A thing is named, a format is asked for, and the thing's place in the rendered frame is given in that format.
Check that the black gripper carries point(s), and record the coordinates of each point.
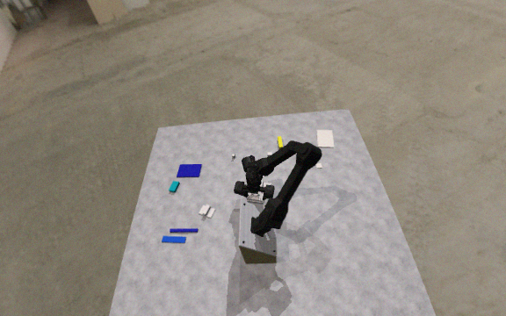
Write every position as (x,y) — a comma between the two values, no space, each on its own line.
(243,189)

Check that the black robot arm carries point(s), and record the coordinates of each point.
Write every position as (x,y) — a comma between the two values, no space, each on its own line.
(274,213)

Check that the small teal block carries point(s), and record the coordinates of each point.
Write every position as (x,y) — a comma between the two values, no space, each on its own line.
(174,186)

